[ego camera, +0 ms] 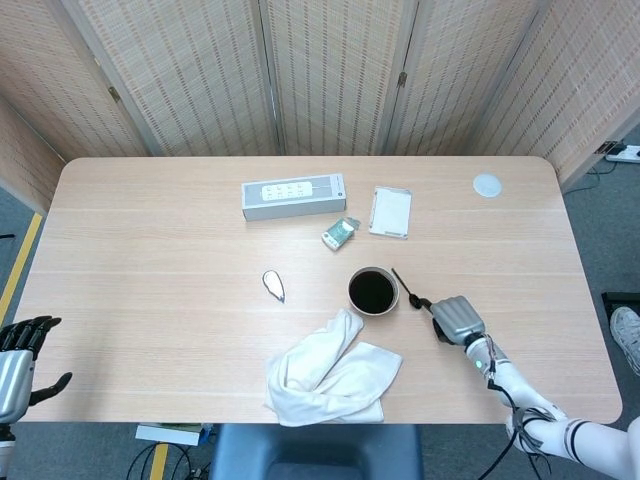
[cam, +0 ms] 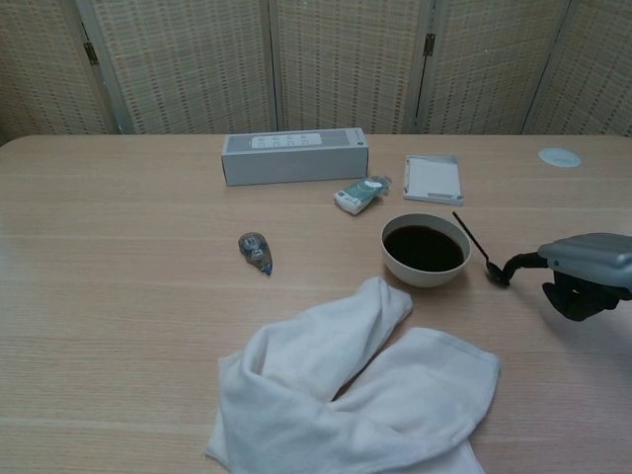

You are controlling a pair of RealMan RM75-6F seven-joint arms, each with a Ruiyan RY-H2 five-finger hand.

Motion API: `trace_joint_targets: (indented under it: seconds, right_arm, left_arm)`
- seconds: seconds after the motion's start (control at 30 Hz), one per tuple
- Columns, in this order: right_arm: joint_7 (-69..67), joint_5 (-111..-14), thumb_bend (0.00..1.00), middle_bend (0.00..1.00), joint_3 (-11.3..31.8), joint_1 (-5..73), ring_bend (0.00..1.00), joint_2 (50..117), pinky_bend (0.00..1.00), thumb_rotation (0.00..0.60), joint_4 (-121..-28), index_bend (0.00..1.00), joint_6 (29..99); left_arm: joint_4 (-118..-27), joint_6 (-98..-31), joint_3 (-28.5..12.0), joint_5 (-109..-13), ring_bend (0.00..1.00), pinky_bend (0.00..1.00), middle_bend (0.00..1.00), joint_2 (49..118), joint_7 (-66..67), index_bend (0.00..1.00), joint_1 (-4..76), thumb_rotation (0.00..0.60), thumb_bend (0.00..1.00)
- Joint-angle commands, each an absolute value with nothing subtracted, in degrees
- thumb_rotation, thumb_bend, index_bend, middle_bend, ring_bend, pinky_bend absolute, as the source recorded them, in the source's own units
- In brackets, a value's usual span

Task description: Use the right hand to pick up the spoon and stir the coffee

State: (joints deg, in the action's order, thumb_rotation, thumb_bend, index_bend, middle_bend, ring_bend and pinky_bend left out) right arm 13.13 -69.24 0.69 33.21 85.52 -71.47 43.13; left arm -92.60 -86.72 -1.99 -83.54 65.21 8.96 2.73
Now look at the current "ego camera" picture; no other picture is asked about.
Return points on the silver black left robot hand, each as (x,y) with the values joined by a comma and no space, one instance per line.
(12,370)

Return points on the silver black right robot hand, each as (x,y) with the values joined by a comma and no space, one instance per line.
(457,317)

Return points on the black plastic spoon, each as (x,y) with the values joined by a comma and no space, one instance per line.
(402,284)

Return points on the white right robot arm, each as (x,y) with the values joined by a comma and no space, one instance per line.
(520,390)

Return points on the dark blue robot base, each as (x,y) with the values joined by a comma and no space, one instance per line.
(320,452)

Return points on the cup of black coffee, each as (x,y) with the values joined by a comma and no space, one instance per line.
(374,292)

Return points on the green tissue pack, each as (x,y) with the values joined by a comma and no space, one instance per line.
(339,234)

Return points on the black floor tray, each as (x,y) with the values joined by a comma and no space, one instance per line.
(620,300)

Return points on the white crumpled towel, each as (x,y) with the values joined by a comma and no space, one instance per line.
(310,390)

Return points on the white sneaker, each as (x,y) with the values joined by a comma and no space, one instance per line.
(625,340)

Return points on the white box under table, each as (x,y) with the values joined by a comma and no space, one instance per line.
(170,433)

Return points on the grey power strip box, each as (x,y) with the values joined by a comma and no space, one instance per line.
(295,207)

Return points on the white floor power strip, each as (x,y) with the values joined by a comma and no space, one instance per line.
(625,152)

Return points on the brass screen hinge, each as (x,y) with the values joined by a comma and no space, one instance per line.
(401,79)
(114,93)

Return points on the woven bamboo folding screen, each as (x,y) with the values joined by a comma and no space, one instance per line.
(200,75)

